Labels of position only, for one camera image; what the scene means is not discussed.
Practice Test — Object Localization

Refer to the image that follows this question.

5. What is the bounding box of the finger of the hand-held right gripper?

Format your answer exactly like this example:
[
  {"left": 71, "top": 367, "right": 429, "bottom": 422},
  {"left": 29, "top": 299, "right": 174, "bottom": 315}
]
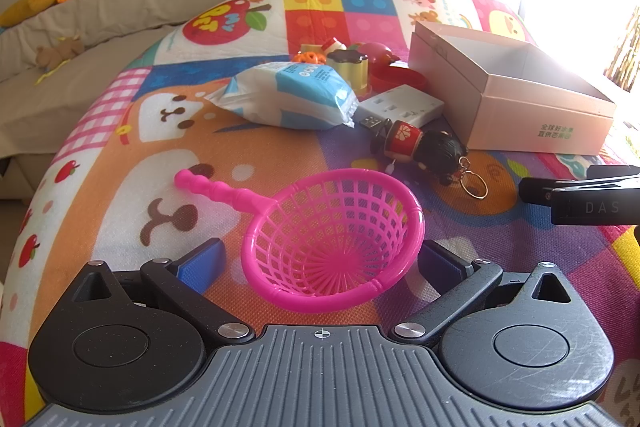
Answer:
[{"left": 519, "top": 165, "right": 640, "bottom": 206}]

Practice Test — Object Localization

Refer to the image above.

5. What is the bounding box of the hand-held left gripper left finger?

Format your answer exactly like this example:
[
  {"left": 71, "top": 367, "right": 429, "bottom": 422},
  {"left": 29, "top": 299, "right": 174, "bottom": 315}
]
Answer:
[{"left": 72, "top": 237, "right": 257, "bottom": 349}]

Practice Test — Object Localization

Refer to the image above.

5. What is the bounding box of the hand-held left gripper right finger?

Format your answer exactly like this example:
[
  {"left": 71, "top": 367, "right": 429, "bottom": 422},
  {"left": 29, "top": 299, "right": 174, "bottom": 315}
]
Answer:
[{"left": 390, "top": 239, "right": 576, "bottom": 350}]

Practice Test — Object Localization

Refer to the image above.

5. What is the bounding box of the pink cardboard box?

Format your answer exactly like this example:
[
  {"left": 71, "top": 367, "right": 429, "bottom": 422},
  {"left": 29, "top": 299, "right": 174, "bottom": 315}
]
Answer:
[{"left": 407, "top": 23, "right": 617, "bottom": 155}]

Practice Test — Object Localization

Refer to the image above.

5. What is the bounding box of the pink plastic toy net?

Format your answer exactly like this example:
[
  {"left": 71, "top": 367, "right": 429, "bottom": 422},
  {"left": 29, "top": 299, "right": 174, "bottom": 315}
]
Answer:
[{"left": 174, "top": 168, "right": 426, "bottom": 314}]

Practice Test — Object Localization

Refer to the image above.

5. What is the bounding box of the black-haired doll keychain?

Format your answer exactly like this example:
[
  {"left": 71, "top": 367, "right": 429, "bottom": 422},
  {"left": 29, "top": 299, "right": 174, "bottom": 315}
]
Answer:
[{"left": 370, "top": 119, "right": 488, "bottom": 200}]

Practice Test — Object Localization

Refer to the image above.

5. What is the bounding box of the blue white tissue pack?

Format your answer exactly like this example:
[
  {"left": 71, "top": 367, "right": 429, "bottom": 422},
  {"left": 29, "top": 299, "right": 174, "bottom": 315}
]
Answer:
[{"left": 202, "top": 61, "right": 358, "bottom": 130}]

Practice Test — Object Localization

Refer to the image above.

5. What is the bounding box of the brown flower toy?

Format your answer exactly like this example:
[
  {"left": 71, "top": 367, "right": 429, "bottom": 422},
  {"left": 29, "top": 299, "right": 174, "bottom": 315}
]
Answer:
[{"left": 327, "top": 49, "right": 371, "bottom": 96}]

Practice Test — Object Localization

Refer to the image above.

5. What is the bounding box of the colourful cartoon play mat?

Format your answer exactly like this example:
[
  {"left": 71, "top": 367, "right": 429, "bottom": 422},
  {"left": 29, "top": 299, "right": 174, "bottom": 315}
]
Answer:
[{"left": 0, "top": 0, "right": 640, "bottom": 427}]

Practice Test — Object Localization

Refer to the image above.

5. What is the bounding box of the white usb hub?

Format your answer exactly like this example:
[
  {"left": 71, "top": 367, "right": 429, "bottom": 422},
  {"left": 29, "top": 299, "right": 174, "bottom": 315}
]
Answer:
[{"left": 357, "top": 83, "right": 446, "bottom": 130}]

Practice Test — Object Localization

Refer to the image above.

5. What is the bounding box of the red toy bowl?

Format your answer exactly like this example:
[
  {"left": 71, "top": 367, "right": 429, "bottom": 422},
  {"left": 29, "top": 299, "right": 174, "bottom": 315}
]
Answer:
[{"left": 369, "top": 63, "right": 429, "bottom": 96}]

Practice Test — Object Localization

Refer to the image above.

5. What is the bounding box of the beige sofa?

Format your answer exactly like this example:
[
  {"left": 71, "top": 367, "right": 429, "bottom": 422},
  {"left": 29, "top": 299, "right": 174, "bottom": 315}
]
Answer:
[{"left": 0, "top": 0, "right": 317, "bottom": 202}]

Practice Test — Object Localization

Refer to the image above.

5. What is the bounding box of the small brown plush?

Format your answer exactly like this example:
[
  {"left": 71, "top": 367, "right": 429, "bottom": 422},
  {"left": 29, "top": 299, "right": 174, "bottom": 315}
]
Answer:
[{"left": 35, "top": 38, "right": 86, "bottom": 70}]

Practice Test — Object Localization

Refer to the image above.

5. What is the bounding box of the long yellow plush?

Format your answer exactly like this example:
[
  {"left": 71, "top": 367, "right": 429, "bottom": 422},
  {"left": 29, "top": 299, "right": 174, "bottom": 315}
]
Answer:
[{"left": 0, "top": 0, "right": 57, "bottom": 28}]

